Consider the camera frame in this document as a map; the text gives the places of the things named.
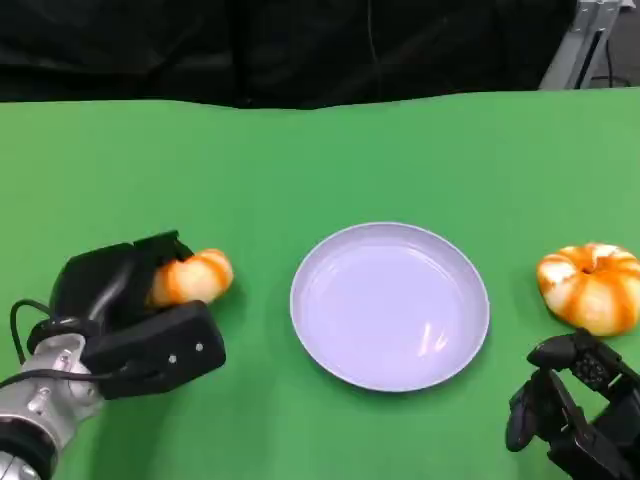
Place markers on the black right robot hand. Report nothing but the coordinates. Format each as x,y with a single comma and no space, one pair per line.
587,415

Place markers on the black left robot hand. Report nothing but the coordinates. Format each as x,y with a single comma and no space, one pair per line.
95,282

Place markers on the orange white toy bread roll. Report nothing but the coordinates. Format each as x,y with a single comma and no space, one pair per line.
197,277
592,290

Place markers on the lilac round plate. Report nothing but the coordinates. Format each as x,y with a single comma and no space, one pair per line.
390,306

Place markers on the green table cloth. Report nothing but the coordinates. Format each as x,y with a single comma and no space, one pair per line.
310,170

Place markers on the black backdrop curtain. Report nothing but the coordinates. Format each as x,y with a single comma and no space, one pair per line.
280,47

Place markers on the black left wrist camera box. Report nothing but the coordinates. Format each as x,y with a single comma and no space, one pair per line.
160,350

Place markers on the grey metal frame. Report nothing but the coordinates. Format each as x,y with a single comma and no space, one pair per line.
580,45

